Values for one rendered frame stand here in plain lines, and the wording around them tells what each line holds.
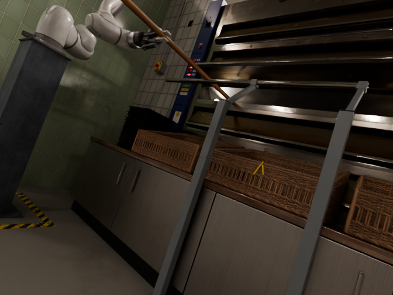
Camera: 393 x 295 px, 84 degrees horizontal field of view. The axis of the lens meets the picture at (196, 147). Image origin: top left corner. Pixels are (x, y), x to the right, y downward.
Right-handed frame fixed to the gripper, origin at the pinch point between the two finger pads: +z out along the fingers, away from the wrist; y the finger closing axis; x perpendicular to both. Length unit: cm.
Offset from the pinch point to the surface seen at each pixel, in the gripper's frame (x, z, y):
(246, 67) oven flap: -62, 14, -20
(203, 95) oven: -83, -32, -5
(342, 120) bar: -14, 85, 28
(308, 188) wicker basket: -25, 79, 51
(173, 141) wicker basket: -26, 7, 48
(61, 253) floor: 3, -12, 120
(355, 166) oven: -74, 89, 30
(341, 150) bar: -14, 87, 37
